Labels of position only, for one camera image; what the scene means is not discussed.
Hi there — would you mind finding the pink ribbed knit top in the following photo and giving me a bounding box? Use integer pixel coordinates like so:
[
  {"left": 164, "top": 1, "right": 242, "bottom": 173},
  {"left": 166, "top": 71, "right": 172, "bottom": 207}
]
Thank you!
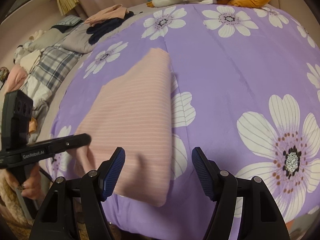
[{"left": 72, "top": 48, "right": 172, "bottom": 207}]

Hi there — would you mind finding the blue checked folded cloth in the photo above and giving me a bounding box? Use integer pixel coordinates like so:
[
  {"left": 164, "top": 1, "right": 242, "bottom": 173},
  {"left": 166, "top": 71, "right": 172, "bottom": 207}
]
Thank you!
[{"left": 51, "top": 15, "right": 83, "bottom": 33}]

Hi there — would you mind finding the orange plush fabric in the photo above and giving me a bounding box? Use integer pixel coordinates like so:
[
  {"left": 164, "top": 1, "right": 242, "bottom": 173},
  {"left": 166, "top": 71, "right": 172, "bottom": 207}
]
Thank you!
[{"left": 146, "top": 0, "right": 271, "bottom": 8}]

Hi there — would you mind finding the pink cloth at bedside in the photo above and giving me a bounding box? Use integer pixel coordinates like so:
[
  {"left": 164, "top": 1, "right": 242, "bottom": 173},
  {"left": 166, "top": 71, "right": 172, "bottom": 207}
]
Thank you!
[{"left": 4, "top": 64, "right": 28, "bottom": 94}]

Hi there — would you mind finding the beige grey pillow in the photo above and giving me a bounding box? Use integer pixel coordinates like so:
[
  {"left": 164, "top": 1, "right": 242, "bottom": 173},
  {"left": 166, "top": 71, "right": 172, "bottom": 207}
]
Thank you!
[{"left": 23, "top": 28, "right": 68, "bottom": 52}]

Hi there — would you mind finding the person's left hand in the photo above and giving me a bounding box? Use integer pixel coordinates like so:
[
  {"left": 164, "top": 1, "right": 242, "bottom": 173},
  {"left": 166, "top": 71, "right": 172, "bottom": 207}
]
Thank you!
[{"left": 19, "top": 164, "right": 42, "bottom": 200}]

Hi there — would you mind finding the dark navy garment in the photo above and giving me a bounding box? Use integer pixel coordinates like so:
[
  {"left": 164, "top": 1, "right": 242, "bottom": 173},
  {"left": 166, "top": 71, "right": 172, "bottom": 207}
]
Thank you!
[{"left": 86, "top": 11, "right": 135, "bottom": 45}]

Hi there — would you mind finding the pink garment in pile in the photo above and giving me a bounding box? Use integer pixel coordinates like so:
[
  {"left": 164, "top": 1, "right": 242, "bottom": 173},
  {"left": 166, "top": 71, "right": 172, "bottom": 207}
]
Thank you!
[{"left": 85, "top": 4, "right": 129, "bottom": 27}]

